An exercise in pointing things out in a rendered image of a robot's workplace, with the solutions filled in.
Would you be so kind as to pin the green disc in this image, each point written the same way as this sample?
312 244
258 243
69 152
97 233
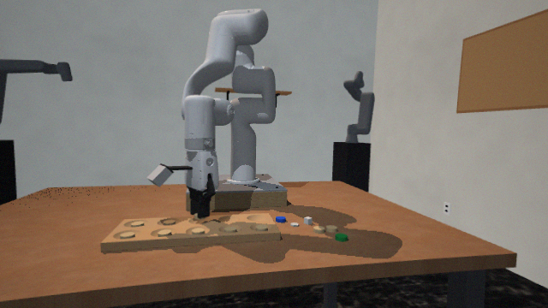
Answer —
341 237

